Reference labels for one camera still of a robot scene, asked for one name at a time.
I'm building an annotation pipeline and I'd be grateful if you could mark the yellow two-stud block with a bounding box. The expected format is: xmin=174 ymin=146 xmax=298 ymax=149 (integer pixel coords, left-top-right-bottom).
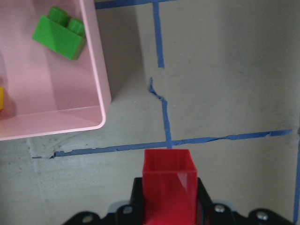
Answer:
xmin=0 ymin=87 xmax=4 ymax=110

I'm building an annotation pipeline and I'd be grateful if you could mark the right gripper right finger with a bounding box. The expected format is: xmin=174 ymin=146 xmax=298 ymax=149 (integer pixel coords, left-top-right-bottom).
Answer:
xmin=195 ymin=178 xmax=293 ymax=225

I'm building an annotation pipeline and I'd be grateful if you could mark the pink plastic box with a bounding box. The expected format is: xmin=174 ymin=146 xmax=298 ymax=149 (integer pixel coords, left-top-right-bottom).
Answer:
xmin=0 ymin=0 xmax=111 ymax=141

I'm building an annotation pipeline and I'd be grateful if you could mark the red single-stud block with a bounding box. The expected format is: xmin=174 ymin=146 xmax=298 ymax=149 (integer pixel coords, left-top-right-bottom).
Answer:
xmin=142 ymin=149 xmax=197 ymax=225

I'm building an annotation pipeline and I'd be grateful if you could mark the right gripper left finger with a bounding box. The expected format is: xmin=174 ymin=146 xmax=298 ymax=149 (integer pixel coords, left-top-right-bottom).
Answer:
xmin=64 ymin=178 xmax=144 ymax=225

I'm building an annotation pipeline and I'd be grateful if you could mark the green two-stud block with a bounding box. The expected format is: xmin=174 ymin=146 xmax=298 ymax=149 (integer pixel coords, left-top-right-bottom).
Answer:
xmin=32 ymin=6 xmax=86 ymax=60

